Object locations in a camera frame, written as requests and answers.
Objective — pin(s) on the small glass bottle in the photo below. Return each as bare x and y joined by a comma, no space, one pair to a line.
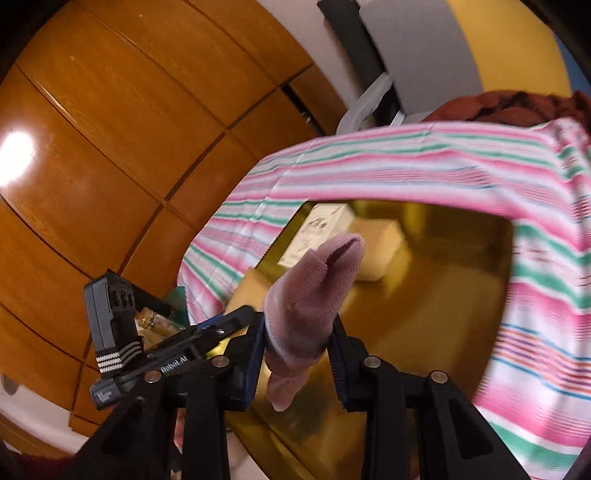
157,323

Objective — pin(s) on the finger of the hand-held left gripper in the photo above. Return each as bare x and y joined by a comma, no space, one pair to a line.
203,337

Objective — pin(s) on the wooden wardrobe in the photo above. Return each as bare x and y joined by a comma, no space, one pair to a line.
115,138

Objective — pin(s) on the white plastic bag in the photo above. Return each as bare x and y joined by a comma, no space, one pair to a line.
364,108

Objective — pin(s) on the gold metal tin box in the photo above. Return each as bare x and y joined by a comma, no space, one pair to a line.
438,300

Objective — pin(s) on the dark red cloth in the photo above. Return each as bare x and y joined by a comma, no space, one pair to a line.
508,106

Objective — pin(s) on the pink green striped bed sheet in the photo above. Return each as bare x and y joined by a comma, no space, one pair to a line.
392,161

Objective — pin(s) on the cream box with drawing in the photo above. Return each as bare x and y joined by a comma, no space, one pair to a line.
314,230

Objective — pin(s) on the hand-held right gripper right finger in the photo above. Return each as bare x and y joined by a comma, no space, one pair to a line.
339,364

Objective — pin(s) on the pale yellow box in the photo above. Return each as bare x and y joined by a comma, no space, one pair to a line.
378,249

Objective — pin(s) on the grey yellow blue chair back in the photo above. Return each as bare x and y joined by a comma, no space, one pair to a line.
415,46

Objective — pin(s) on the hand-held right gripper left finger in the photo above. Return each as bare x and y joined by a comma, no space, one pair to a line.
251,364

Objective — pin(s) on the green plastic piece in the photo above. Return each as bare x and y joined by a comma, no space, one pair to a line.
178,300

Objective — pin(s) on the mauve pink sock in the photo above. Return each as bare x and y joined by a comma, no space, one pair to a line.
309,300

